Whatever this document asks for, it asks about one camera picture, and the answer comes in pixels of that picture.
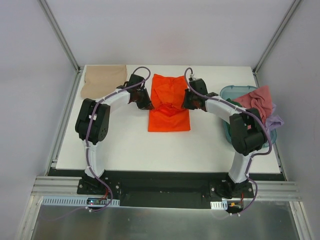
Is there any orange t shirt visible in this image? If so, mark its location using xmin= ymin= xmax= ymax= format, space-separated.
xmin=148 ymin=74 xmax=191 ymax=132

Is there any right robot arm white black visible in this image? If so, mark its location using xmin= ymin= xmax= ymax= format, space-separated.
xmin=182 ymin=77 xmax=271 ymax=199

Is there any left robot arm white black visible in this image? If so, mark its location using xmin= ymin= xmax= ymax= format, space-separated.
xmin=75 ymin=73 xmax=154 ymax=195

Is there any teal plastic basket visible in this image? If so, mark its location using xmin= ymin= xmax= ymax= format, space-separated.
xmin=220 ymin=85 xmax=277 ymax=148

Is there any folded beige t shirt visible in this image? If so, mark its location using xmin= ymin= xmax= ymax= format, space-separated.
xmin=80 ymin=65 xmax=128 ymax=100

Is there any green t shirt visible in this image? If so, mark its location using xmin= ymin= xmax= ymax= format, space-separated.
xmin=226 ymin=98 xmax=245 ymax=108

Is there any pink t shirt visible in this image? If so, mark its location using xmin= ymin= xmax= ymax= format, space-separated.
xmin=233 ymin=85 xmax=273 ymax=124

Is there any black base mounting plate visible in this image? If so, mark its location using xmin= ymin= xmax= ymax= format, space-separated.
xmin=47 ymin=168 xmax=286 ymax=209

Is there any lavender t shirt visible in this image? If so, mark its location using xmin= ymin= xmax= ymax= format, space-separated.
xmin=265 ymin=103 xmax=285 ymax=133

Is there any right white cable duct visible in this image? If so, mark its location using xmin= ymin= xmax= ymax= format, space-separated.
xmin=210 ymin=200 xmax=228 ymax=211

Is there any front aluminium frame rail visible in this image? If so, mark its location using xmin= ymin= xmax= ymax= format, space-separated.
xmin=31 ymin=176 xmax=303 ymax=202

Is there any left aluminium frame post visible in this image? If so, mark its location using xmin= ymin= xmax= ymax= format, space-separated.
xmin=37 ymin=0 xmax=81 ymax=73

